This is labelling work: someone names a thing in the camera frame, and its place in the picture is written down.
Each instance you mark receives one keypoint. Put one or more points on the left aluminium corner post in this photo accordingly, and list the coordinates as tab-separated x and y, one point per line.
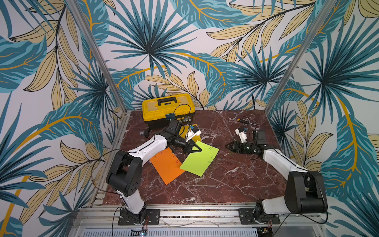
89	37

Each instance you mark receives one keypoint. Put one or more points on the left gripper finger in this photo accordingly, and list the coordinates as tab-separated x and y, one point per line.
196	147
194	151

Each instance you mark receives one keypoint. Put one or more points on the small black orange tool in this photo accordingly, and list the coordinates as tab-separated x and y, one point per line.
243	121

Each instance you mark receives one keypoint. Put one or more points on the yellow paper sheet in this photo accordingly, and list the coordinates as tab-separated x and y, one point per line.
197	138

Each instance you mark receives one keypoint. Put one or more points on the aluminium corner post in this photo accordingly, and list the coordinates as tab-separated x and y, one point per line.
319	20
89	37

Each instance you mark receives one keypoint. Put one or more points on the right aluminium corner post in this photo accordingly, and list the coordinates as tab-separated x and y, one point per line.
319	20

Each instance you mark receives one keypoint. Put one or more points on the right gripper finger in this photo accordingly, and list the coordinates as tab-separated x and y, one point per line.
231	144
231	147

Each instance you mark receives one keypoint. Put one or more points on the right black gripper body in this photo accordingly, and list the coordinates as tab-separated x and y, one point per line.
241	146

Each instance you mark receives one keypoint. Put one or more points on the yellow black toolbox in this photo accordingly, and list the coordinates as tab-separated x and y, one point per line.
158	112

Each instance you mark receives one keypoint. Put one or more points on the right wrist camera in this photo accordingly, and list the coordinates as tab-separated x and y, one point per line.
241	132

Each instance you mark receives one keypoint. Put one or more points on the orange paper sheet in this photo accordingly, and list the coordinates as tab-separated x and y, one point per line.
167	165

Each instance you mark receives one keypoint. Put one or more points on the aluminium front frame rail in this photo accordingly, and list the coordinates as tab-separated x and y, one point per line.
207	220

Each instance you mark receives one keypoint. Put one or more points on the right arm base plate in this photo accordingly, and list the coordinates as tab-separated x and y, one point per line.
249	216

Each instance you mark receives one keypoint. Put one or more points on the lime green paper sheet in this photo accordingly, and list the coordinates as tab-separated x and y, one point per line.
198	163

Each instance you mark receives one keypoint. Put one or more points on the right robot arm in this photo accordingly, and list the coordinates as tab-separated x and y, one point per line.
305	189

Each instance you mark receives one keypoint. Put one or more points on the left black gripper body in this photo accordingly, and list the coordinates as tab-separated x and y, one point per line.
180	142

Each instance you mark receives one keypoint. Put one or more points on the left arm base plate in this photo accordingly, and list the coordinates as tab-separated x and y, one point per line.
150	217

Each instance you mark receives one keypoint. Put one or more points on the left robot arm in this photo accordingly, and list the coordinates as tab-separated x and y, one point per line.
125	173

